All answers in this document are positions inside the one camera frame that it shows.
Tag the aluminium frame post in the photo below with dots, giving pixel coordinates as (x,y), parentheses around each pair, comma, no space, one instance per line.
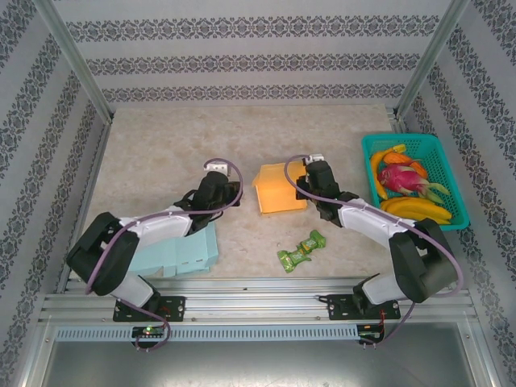
(76,60)
(431,60)

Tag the green candy packet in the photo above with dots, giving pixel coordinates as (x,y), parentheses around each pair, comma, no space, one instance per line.
(292,260)
(312,242)

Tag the pink dragon fruit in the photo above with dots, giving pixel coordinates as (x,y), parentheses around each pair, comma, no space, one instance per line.
(399,177)

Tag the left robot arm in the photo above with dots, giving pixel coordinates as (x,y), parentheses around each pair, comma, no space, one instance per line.
(161,231)

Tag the small yellow corn piece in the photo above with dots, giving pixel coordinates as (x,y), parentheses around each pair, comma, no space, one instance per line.
(399,148)

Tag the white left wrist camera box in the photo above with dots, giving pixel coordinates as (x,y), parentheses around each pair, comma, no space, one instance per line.
(217,166)

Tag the large yellow banana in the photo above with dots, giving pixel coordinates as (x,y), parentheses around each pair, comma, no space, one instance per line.
(415,205)
(411,217)

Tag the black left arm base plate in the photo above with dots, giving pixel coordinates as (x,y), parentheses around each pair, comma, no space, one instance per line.
(173,308)

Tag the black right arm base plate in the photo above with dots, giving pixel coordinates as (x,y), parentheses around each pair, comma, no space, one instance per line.
(340,308)

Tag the orange carrot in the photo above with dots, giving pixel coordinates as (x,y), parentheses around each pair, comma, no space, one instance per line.
(397,158)

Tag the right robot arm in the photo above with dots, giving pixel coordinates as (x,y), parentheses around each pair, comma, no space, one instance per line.
(371,221)

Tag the aluminium mounting rail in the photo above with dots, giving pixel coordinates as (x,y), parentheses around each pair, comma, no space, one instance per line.
(258,302)

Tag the teal plastic basket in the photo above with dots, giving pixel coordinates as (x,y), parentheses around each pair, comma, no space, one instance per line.
(435,153)

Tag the light blue cloth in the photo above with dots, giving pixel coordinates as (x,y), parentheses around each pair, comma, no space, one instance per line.
(193,254)

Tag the small curved yellow banana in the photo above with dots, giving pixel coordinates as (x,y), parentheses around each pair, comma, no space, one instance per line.
(375,161)

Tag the orange paper box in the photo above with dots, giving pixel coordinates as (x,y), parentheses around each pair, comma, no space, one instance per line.
(278,189)

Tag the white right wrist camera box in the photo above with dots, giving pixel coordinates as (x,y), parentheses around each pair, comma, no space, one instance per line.
(316,157)

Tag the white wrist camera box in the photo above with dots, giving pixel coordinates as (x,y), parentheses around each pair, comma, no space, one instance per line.
(217,166)
(316,157)

